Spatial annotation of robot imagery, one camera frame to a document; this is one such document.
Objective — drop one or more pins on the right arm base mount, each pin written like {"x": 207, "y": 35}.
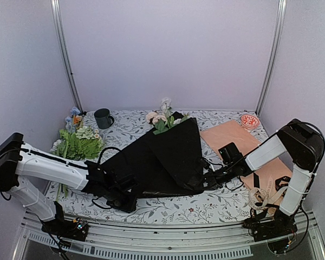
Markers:
{"x": 275, "y": 228}

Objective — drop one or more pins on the small white flower stem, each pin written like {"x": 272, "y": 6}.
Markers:
{"x": 166, "y": 110}

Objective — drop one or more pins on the aluminium frame post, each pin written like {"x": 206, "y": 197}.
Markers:
{"x": 279, "y": 24}
{"x": 56, "y": 13}

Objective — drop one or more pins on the black printed ribbon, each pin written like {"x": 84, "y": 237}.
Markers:
{"x": 273, "y": 186}

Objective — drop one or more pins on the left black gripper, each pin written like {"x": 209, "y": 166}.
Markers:
{"x": 128, "y": 207}

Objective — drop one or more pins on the black wrapping paper sheet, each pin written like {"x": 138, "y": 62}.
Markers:
{"x": 164, "y": 165}

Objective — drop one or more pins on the dark grey mug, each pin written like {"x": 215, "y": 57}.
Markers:
{"x": 103, "y": 118}

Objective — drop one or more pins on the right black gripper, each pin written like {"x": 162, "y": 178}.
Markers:
{"x": 212, "y": 181}

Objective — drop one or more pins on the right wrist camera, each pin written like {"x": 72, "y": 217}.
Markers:
{"x": 230, "y": 153}

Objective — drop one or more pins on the cream printed ribbon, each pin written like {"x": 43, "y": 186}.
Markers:
{"x": 260, "y": 200}

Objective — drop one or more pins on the pink wrapping paper sheet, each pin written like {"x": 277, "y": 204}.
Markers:
{"x": 260, "y": 160}

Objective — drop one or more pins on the white rose long stem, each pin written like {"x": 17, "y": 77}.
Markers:
{"x": 159, "y": 122}

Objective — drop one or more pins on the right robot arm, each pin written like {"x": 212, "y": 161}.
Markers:
{"x": 303, "y": 149}

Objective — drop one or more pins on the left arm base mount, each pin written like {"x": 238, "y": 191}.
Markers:
{"x": 72, "y": 229}

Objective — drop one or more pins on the right aluminium frame post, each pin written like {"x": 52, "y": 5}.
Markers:
{"x": 279, "y": 24}

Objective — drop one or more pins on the green leafy flower bunch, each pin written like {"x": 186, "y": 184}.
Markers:
{"x": 78, "y": 143}

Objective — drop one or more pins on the red patterned small bowl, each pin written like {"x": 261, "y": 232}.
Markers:
{"x": 249, "y": 120}

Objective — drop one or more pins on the left aluminium frame post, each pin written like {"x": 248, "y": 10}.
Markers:
{"x": 56, "y": 13}

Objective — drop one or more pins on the blue orange flower stems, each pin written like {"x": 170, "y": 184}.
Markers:
{"x": 74, "y": 120}

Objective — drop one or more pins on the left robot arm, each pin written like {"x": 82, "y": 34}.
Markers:
{"x": 19, "y": 160}

